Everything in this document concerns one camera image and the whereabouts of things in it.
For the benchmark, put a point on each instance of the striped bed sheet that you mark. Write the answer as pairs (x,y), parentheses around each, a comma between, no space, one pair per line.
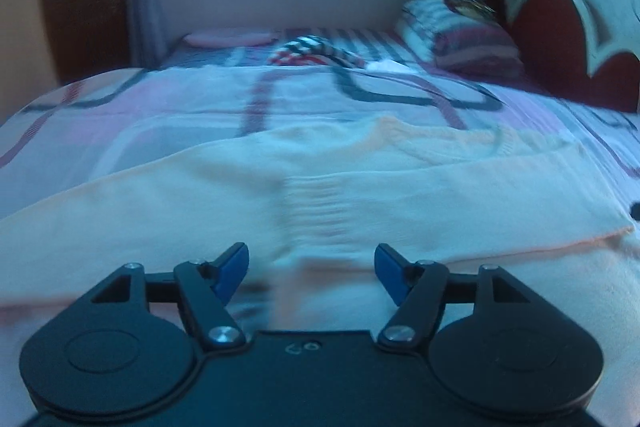
(370,39)

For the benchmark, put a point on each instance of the patterned dark cushion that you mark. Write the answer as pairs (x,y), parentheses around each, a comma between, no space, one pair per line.
(465,2)

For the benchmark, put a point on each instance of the black white red striped cloth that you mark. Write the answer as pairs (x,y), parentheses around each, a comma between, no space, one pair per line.
(315,49)

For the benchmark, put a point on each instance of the striped pillow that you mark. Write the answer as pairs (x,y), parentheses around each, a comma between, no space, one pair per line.
(460,42)

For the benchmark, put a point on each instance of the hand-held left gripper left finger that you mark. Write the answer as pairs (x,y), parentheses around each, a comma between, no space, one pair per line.
(232,271)

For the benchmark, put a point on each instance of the red headboard with white trim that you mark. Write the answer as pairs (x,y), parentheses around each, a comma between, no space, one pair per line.
(560,42)

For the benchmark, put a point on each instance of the cream knit sweater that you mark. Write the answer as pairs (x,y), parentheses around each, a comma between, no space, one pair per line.
(200,207)

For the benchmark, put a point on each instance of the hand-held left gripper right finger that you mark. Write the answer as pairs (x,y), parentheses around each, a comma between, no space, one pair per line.
(390,273)

